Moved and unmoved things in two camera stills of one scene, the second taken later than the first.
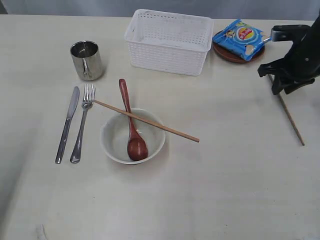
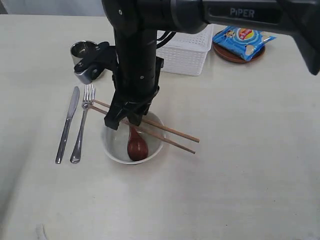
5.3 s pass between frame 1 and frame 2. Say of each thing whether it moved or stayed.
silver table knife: stayed
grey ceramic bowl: stayed
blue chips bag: stayed
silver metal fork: stayed
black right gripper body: moved
